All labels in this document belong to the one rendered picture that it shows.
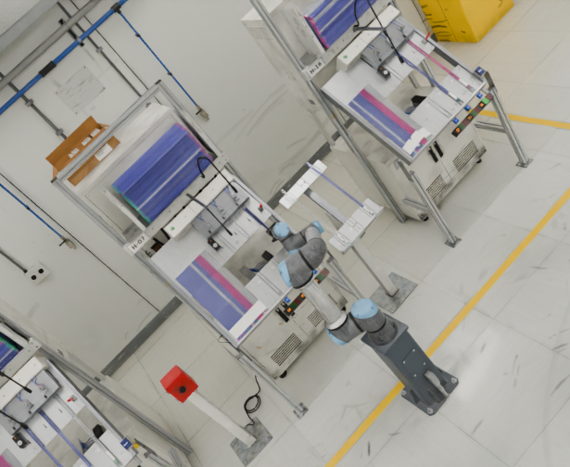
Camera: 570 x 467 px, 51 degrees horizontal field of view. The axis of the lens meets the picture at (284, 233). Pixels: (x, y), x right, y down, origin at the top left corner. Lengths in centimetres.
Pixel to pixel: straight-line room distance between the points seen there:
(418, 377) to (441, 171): 156
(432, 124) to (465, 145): 65
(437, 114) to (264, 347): 177
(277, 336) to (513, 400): 145
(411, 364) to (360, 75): 175
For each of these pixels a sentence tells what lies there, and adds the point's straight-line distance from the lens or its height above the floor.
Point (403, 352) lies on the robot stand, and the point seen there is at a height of 44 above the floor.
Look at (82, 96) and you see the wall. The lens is 471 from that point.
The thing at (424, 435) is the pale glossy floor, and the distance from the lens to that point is 334.
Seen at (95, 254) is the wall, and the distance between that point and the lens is 498.
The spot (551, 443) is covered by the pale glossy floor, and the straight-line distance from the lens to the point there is 311.
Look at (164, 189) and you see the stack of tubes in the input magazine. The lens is 335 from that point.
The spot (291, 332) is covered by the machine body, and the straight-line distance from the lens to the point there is 387.
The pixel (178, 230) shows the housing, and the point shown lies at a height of 125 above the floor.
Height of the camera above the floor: 272
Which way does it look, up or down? 33 degrees down
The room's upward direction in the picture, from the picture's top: 40 degrees counter-clockwise
